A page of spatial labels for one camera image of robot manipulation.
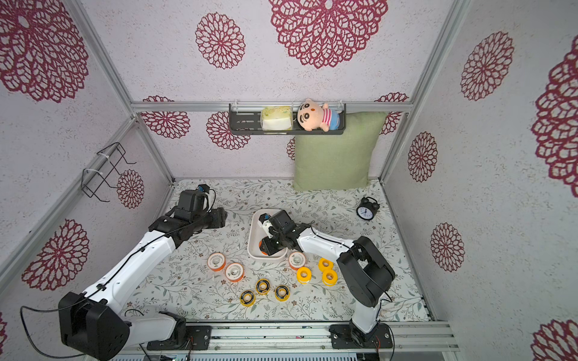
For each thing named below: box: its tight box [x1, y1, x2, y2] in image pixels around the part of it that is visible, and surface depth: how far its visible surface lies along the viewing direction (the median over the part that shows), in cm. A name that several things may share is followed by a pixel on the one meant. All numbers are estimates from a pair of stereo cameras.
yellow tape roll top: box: [318, 257, 334, 273], surface depth 91 cm
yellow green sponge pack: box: [260, 105, 293, 131], surface depth 92 cm
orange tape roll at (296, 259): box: [288, 251, 307, 271], surface depth 92 cm
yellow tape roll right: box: [322, 269, 338, 287], surface depth 88 cm
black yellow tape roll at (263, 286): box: [255, 278, 272, 296], surface depth 85 cm
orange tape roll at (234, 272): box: [225, 262, 245, 283], surface depth 89 cm
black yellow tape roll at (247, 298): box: [239, 289, 256, 307], surface depth 83 cm
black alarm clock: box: [355, 196, 381, 222], surface depth 102 cm
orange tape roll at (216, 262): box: [206, 252, 227, 272], surface depth 91 cm
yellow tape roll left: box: [296, 266, 313, 286], surface depth 89 cm
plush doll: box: [297, 97, 341, 133], surface depth 88 cm
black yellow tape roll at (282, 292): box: [274, 284, 292, 302], surface depth 84 cm
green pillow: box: [293, 111, 388, 192], surface depth 101 cm
